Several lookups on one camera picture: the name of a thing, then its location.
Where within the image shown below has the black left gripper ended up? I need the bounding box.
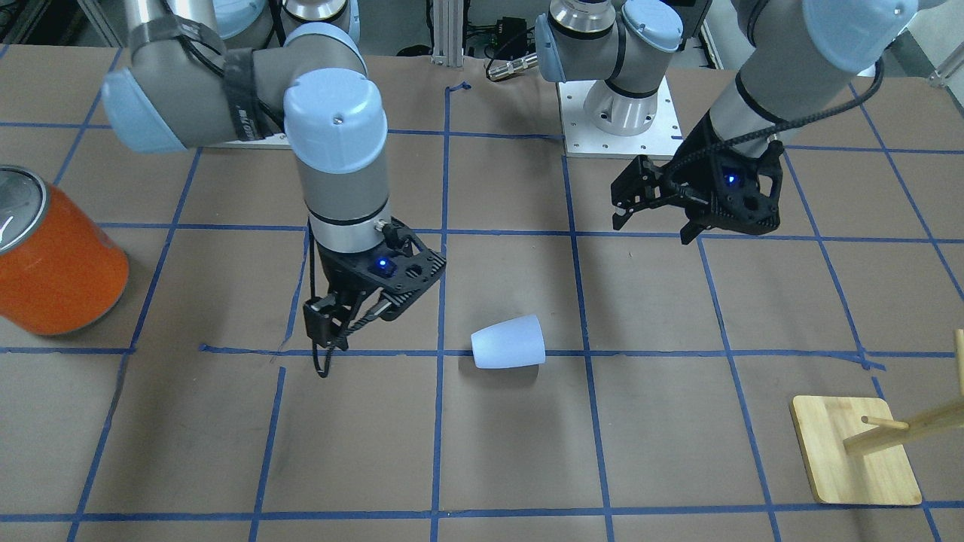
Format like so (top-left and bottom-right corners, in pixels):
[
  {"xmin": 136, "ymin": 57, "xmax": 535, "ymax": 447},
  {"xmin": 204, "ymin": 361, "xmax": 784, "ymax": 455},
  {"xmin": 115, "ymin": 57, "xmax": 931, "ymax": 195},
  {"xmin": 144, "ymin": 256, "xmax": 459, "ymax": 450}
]
[{"xmin": 610, "ymin": 116, "xmax": 784, "ymax": 245}]

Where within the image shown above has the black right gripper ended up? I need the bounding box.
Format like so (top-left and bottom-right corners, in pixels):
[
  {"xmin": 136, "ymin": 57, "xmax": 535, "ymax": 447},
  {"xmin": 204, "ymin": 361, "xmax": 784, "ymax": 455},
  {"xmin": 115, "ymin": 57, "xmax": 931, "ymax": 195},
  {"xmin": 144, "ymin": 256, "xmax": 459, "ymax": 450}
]
[{"xmin": 303, "ymin": 218, "xmax": 447, "ymax": 352}]

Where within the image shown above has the light blue plastic cup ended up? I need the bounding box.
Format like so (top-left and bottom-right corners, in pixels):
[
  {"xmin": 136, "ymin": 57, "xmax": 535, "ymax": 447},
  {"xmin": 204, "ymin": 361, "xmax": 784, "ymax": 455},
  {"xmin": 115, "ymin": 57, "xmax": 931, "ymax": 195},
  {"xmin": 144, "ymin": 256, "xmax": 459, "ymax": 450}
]
[{"xmin": 471, "ymin": 313, "xmax": 547, "ymax": 370}]

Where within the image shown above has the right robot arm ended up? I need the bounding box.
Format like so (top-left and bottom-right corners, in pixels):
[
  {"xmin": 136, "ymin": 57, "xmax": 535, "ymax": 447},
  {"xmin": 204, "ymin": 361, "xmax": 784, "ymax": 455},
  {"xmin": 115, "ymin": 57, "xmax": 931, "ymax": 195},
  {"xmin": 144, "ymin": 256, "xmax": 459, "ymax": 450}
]
[{"xmin": 101, "ymin": 1, "xmax": 445, "ymax": 350}]

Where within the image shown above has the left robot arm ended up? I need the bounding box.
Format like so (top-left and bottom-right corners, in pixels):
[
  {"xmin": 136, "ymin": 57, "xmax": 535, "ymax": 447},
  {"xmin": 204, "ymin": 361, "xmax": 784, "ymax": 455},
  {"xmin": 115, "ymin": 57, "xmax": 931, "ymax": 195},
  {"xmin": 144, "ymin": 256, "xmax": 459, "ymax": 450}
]
[{"xmin": 534, "ymin": 1, "xmax": 937, "ymax": 244}]

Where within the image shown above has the wooden cup rack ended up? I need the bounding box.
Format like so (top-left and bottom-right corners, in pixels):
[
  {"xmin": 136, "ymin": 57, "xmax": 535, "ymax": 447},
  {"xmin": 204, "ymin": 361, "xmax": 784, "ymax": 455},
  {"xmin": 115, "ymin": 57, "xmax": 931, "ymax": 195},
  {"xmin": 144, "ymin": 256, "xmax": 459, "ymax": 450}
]
[{"xmin": 789, "ymin": 328, "xmax": 964, "ymax": 506}]

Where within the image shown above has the orange can with silver lid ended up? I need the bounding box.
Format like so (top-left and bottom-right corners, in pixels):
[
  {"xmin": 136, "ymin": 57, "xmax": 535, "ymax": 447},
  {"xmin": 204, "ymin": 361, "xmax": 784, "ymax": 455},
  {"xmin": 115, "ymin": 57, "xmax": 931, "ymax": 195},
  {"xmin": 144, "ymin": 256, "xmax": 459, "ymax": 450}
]
[{"xmin": 1, "ymin": 165, "xmax": 130, "ymax": 336}]

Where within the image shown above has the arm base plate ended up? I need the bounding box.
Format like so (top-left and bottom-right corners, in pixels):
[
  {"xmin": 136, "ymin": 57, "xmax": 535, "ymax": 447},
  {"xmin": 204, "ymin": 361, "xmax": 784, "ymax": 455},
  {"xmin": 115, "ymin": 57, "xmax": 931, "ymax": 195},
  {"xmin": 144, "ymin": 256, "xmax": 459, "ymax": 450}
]
[
  {"xmin": 206, "ymin": 134, "xmax": 290, "ymax": 150},
  {"xmin": 557, "ymin": 78, "xmax": 685, "ymax": 160}
]

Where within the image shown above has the aluminium frame post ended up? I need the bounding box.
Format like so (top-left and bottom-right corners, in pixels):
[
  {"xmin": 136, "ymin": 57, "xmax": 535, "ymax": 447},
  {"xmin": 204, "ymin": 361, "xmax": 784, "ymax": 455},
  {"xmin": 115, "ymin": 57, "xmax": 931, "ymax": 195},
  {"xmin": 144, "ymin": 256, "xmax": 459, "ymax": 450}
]
[{"xmin": 430, "ymin": 0, "xmax": 465, "ymax": 71}]

